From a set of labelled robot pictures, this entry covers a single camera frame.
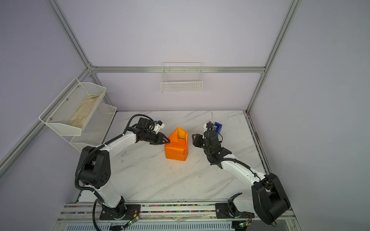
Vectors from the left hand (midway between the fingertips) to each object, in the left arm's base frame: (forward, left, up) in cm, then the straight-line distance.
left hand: (167, 143), depth 88 cm
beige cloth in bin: (+7, +46, +18) cm, 50 cm away
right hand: (+1, -16, +7) cm, 17 cm away
